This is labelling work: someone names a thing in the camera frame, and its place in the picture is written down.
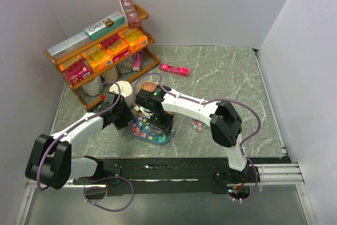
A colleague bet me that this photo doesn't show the silver metal scoop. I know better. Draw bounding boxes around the silver metal scoop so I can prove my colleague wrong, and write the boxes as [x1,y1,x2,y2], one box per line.
[148,125,165,136]

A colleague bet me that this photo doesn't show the blue tin of star candies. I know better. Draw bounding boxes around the blue tin of star candies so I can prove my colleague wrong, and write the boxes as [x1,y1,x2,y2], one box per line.
[131,116,171,145]

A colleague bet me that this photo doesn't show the clear plastic jar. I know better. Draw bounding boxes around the clear plastic jar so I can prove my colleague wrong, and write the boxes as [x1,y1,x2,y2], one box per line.
[192,119,207,132]

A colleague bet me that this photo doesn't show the pink tin of lollipops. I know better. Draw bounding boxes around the pink tin of lollipops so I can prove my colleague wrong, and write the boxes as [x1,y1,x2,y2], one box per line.
[133,105,147,117]

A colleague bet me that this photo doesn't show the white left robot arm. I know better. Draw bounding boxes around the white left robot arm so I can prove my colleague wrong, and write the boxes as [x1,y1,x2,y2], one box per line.
[25,92,134,190]

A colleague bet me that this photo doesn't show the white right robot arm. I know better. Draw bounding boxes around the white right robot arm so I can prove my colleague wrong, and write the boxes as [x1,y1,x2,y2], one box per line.
[135,85,249,182]

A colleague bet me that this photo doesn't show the white toilet paper roll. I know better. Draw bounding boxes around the white toilet paper roll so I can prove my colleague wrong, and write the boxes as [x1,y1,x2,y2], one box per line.
[109,81,133,107]

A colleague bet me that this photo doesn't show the pink tin of gummies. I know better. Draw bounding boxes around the pink tin of gummies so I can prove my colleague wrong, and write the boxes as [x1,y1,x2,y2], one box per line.
[137,81,158,97]

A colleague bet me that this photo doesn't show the white paper roll on shelf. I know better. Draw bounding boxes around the white paper roll on shelf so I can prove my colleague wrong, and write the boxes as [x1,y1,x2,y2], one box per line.
[82,76,102,96]

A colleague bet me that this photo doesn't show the beige paper roll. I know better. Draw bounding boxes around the beige paper roll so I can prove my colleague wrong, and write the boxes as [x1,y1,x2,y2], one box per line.
[101,66,119,82]

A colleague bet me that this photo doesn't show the printed paper roll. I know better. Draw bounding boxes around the printed paper roll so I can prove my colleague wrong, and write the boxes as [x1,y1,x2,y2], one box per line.
[116,56,133,74]

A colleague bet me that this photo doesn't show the pink box on table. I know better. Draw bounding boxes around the pink box on table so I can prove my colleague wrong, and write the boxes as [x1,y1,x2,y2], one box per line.
[160,63,190,77]

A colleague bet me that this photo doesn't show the wooden three-tier shelf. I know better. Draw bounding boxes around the wooden three-tier shelf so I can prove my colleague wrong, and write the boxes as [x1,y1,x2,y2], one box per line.
[44,3,161,111]

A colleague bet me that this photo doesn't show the pink slim box upright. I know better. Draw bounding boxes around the pink slim box upright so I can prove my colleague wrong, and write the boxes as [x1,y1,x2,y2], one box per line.
[132,51,142,72]

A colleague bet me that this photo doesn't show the orange sponge box middle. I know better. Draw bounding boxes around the orange sponge box middle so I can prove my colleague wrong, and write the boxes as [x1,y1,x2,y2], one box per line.
[81,44,113,73]

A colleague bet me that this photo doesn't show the pink sponge box left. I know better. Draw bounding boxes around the pink sponge box left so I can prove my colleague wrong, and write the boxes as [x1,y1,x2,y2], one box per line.
[59,55,92,85]

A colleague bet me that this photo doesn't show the red orange sponge box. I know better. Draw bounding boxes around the red orange sponge box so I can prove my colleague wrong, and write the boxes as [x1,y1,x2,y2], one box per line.
[101,34,129,58]

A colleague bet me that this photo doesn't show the orange sponge box right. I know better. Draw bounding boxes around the orange sponge box right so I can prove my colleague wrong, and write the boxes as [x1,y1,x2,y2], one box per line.
[118,28,148,52]

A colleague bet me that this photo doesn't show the silver long box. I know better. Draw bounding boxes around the silver long box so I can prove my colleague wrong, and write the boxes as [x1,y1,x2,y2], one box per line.
[47,31,91,60]

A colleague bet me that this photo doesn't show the teal long box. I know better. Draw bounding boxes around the teal long box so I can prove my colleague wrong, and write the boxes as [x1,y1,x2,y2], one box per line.
[84,12,125,41]

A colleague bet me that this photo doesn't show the red tall carton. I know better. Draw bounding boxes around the red tall carton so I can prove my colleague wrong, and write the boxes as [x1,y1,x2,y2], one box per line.
[119,0,141,29]

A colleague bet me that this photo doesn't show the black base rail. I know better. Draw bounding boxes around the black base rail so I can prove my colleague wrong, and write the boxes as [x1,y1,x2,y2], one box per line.
[71,157,290,197]

